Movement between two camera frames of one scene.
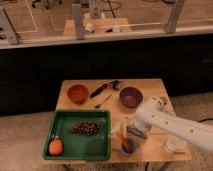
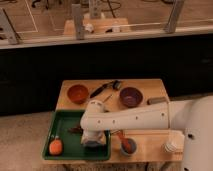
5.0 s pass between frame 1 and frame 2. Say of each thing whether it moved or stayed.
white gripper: moved
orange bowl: stayed
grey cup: stayed
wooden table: stayed
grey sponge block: moved
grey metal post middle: stayed
